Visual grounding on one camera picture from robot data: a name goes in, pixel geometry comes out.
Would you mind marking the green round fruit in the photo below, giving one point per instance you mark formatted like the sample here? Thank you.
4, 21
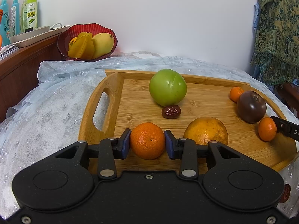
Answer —
168, 87

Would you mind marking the teal spray bottle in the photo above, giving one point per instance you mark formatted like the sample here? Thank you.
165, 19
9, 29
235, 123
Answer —
15, 16
4, 21

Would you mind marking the large yellow orange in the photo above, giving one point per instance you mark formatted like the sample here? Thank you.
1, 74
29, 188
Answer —
205, 130

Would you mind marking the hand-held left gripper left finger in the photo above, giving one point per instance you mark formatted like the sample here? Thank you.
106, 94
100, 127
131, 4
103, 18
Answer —
126, 144

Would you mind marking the medium orange tangerine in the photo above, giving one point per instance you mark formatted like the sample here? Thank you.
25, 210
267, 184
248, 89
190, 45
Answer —
147, 141

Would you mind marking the stack of papers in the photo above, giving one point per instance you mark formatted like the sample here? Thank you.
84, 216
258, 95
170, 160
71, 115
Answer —
8, 50

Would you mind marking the green spray bottle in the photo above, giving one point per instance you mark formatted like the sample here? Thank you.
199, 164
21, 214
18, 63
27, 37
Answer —
32, 11

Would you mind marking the white plastic tray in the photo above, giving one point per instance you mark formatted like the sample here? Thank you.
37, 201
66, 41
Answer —
25, 37

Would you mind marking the wooden serving tray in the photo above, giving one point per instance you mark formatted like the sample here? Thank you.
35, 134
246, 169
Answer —
144, 102

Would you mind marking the dark purple round fruit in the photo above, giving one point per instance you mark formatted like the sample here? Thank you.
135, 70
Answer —
251, 107

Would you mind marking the yellow mango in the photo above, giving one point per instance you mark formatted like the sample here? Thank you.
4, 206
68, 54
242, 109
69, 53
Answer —
102, 44

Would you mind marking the green patterned shawl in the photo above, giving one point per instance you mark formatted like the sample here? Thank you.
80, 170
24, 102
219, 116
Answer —
278, 39

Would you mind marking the pale clear bottle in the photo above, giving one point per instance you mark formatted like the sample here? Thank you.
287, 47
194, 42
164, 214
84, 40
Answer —
24, 14

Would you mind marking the brown wooden cabinet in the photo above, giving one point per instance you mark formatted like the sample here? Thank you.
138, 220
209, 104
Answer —
23, 74

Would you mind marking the red ribbed bowl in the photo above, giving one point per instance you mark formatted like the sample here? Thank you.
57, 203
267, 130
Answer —
77, 29

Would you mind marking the small yellow fruit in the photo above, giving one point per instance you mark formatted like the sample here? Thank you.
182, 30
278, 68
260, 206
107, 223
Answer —
72, 42

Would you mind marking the orange container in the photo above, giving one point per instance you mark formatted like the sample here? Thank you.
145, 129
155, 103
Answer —
1, 39

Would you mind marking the dried red date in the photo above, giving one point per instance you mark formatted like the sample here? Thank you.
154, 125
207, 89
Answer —
285, 193
171, 112

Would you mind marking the yellow starfruit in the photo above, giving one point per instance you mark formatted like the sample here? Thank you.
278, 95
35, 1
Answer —
81, 47

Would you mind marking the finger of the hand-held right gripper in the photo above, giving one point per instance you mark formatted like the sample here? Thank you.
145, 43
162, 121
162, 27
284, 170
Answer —
280, 124

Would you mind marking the small orange mandarin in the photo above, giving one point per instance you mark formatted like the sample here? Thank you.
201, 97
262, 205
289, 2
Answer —
235, 94
267, 129

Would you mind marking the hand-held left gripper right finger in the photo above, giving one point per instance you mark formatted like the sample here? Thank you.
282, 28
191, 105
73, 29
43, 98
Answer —
169, 144

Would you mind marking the dark wooden chair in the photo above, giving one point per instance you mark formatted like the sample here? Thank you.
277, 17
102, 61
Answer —
292, 95

